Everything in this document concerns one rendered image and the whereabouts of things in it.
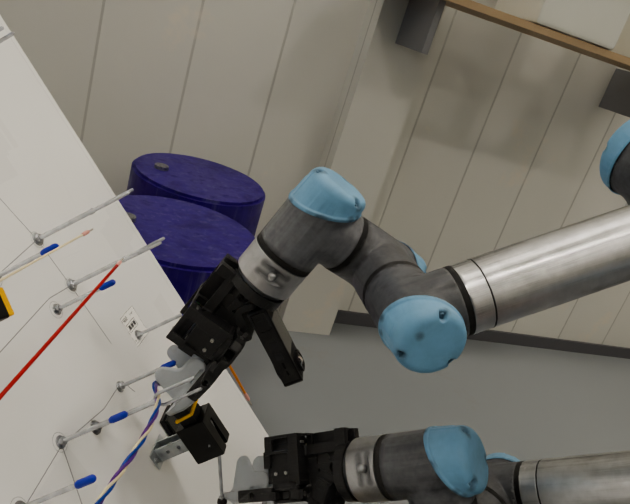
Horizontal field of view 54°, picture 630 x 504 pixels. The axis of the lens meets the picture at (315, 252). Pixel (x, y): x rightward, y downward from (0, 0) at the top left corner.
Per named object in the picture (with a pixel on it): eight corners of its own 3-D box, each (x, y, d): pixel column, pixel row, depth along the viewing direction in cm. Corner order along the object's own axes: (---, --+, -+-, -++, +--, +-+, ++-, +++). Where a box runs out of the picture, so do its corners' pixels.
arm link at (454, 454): (481, 515, 65) (456, 436, 65) (387, 521, 70) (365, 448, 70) (498, 482, 71) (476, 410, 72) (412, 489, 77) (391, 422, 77)
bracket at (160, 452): (158, 470, 81) (191, 456, 81) (148, 456, 81) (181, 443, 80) (167, 447, 86) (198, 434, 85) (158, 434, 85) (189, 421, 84)
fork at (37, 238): (36, 230, 79) (129, 182, 76) (44, 242, 80) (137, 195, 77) (29, 235, 77) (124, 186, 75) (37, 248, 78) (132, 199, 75)
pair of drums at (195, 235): (211, 324, 324) (254, 165, 293) (253, 498, 224) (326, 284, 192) (64, 308, 298) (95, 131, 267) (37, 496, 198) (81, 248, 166)
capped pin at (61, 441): (56, 433, 67) (122, 404, 65) (65, 438, 68) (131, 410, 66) (54, 446, 66) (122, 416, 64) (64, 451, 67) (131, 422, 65)
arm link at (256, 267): (309, 262, 77) (306, 288, 69) (287, 288, 78) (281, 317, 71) (261, 225, 76) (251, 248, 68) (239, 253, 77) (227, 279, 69)
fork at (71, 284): (70, 276, 82) (161, 231, 79) (77, 287, 82) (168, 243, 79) (63, 282, 80) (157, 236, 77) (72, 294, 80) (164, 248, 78)
